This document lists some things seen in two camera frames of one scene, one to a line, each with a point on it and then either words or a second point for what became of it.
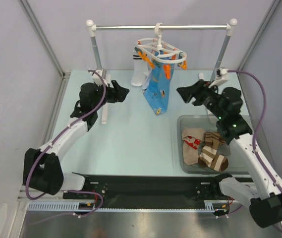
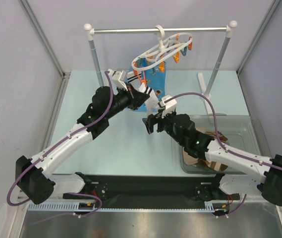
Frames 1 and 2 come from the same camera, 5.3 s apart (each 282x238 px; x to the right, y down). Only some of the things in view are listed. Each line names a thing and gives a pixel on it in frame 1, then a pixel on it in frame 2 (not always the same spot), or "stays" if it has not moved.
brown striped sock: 208,157 stays
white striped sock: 141,70 → 133,80
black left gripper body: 109,95 → 132,103
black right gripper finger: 187,92 → 149,123
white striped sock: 146,83 → 152,103
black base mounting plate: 126,192 stays
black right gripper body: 197,91 → 158,123
